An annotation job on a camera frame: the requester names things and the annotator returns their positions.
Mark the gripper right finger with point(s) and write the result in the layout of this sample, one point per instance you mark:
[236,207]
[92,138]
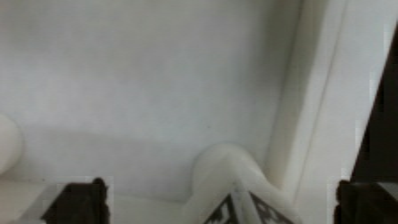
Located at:
[366,204]

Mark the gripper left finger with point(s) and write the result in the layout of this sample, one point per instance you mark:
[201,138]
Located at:
[69,204]

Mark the white table leg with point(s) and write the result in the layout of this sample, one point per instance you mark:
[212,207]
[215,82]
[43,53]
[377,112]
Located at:
[235,198]

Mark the white square tabletop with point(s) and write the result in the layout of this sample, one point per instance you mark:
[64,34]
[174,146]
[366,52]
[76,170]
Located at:
[144,80]

